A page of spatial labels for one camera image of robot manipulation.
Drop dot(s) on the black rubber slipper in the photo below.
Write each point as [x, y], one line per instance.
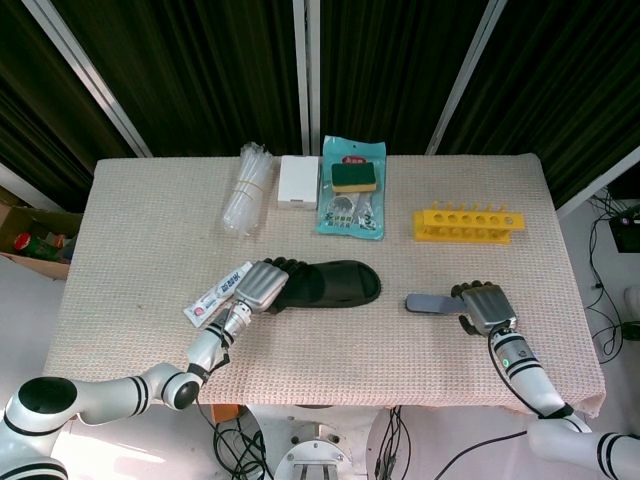
[345, 285]

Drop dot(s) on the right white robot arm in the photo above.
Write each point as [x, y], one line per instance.
[530, 375]

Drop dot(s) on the white cardboard box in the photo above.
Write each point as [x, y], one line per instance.
[297, 182]

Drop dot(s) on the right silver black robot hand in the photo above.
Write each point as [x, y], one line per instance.
[487, 307]

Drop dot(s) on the dark green curtain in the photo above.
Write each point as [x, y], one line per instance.
[200, 65]

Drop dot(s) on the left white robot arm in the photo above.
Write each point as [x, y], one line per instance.
[125, 392]

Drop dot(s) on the yellow test tube rack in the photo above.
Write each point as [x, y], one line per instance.
[465, 222]

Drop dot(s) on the beige waffle tablecloth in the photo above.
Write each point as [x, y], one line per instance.
[320, 360]

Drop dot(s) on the colourful snack packets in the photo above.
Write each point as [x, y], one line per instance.
[42, 245]

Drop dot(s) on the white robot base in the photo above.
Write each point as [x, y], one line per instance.
[310, 445]

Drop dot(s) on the teal sponge package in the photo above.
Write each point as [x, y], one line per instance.
[350, 220]

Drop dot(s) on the white toothpaste tube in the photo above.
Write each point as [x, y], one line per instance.
[207, 300]

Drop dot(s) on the white metal frame post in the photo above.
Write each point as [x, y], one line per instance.
[95, 80]
[306, 75]
[595, 185]
[25, 185]
[465, 85]

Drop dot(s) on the yellow green scouring sponge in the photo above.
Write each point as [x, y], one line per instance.
[354, 176]

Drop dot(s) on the grey brush with black bristles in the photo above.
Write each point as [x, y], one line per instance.
[430, 304]

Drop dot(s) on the black electronic device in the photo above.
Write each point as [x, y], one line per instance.
[625, 225]

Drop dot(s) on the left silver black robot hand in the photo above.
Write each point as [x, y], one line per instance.
[260, 287]

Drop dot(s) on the bundle of clear plastic tubes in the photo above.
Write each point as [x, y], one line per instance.
[247, 200]

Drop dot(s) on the brown cardboard box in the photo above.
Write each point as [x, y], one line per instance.
[35, 222]

